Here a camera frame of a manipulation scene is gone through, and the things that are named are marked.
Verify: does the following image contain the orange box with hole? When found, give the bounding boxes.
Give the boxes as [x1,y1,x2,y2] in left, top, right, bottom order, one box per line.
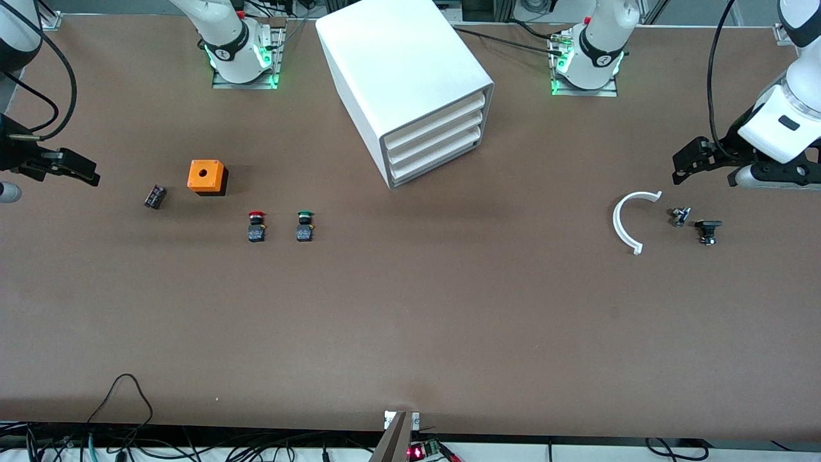
[187,159,229,197]

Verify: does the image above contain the thin black looped cable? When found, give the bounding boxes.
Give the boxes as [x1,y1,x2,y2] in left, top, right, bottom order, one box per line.
[87,373,155,427]

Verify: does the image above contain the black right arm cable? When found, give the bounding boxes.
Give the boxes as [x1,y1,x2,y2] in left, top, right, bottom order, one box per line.
[0,18,78,141]

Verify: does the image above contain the white curved plastic arc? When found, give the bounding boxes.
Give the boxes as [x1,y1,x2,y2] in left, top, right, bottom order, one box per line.
[612,191,663,256]

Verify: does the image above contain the grey metal bracket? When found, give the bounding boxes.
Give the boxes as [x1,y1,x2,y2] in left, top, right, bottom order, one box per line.
[369,411,421,462]

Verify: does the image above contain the black knob part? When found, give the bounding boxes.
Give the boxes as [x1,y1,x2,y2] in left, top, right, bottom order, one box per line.
[695,219,724,246]

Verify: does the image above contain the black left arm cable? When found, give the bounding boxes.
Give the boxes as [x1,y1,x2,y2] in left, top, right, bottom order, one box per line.
[707,0,745,162]

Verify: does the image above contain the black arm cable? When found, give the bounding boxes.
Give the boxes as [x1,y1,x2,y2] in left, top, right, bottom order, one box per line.
[0,18,78,141]
[707,0,745,162]

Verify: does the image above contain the grey metal base plate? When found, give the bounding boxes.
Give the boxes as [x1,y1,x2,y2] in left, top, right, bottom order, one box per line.
[550,29,619,98]
[212,18,286,90]

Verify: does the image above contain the black cable on table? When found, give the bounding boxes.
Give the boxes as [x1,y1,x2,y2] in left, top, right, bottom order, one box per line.
[453,26,568,58]

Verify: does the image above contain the circuit board with red light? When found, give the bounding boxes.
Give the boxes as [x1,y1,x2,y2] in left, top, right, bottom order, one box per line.
[408,438,459,462]

